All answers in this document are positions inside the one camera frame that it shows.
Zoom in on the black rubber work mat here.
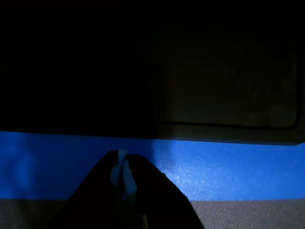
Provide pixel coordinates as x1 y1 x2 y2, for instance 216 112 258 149
0 0 305 146

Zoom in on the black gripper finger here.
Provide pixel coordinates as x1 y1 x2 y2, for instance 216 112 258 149
122 154 203 229
46 149 127 229

